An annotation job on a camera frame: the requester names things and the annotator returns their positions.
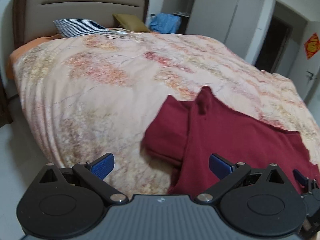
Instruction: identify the floral peach blanket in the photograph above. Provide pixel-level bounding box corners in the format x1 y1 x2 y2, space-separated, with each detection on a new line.
12 31 318 196

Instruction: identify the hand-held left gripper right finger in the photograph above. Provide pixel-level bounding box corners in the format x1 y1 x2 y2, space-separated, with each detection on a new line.
195 153 292 205

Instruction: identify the houndstooth pillow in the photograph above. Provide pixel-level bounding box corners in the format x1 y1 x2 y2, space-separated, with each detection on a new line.
53 19 111 39

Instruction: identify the grey built-in wardrobe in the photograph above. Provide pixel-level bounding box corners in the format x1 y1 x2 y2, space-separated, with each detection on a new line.
161 0 270 64

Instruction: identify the blue cloth heap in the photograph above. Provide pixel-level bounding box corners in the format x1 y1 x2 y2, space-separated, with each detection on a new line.
149 13 181 34

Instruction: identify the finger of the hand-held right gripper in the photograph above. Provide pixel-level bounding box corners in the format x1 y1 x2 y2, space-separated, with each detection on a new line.
292 169 310 188

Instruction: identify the orange bed sheet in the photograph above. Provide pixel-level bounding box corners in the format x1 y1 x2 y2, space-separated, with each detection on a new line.
6 36 62 80

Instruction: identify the dark red sweater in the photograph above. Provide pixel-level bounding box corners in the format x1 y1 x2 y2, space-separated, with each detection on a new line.
141 86 320 196

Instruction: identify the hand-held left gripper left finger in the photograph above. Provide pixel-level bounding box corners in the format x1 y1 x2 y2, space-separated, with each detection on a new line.
35 152 129 205

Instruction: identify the white room door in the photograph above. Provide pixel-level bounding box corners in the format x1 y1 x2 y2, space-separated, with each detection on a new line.
287 21 320 110

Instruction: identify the olive green pillow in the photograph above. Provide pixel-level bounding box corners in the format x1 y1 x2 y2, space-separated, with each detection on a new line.
112 13 151 33

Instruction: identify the brown padded bed headboard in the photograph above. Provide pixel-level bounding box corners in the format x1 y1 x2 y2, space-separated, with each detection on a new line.
13 0 150 48

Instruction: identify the white charger cable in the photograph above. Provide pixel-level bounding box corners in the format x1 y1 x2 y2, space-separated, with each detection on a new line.
107 29 131 40

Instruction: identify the red diamond door decoration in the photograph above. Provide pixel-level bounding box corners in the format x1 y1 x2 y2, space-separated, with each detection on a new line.
304 33 320 60

